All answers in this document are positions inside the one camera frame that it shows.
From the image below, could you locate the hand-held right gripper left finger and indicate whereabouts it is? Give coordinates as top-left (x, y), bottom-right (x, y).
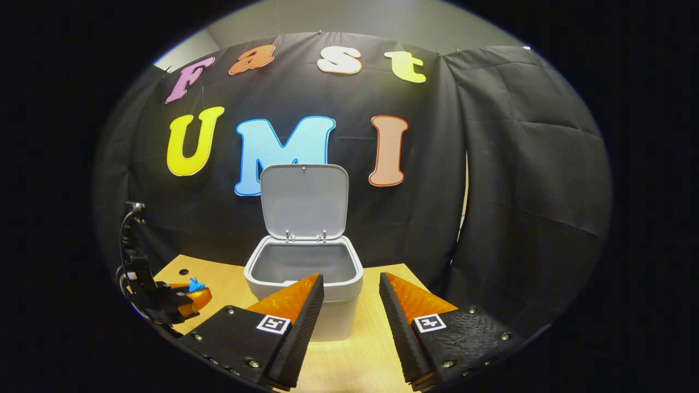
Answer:
top-left (179, 273), bottom-right (326, 391)

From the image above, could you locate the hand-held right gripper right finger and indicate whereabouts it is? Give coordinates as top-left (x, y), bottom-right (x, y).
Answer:
top-left (379, 272), bottom-right (526, 391)

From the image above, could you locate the white desktop garbage bin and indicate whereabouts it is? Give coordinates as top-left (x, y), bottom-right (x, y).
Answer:
top-left (244, 163), bottom-right (364, 343)

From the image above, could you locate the wooden desktop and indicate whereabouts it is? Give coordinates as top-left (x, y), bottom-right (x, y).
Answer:
top-left (153, 254), bottom-right (437, 393)

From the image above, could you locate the black backdrop cloth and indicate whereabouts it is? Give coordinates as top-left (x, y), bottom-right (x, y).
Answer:
top-left (92, 31), bottom-right (613, 339)

